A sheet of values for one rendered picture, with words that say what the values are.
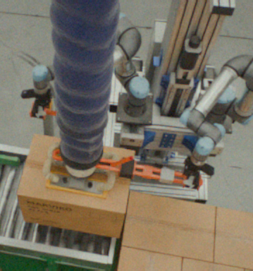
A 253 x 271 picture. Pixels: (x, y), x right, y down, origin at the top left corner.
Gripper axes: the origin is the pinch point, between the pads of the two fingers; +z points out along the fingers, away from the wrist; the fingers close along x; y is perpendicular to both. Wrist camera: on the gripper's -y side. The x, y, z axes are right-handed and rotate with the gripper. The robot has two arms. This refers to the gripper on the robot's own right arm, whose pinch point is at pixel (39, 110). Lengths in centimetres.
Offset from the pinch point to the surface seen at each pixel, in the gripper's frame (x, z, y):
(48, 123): 19.8, 42.7, -0.9
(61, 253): -61, 60, 27
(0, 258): -57, 120, -21
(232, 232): -23, 64, 134
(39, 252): -62, 64, 13
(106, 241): -46, 64, 53
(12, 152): 3, 61, -23
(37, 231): -48, 65, 8
